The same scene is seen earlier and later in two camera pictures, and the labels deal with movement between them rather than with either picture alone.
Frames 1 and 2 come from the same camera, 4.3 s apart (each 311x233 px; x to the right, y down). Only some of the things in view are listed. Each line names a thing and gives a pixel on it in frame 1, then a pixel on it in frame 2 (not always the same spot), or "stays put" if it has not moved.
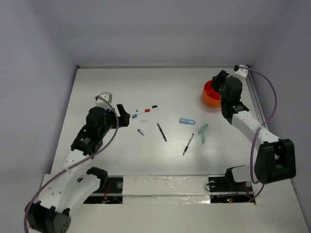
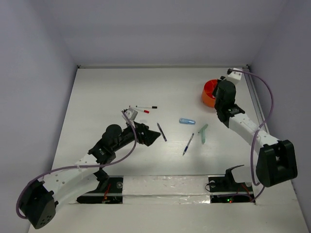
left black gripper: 124,116 → 148,136
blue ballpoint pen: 187,146 stays put
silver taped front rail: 165,190 stays put
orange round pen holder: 210,97 stays put
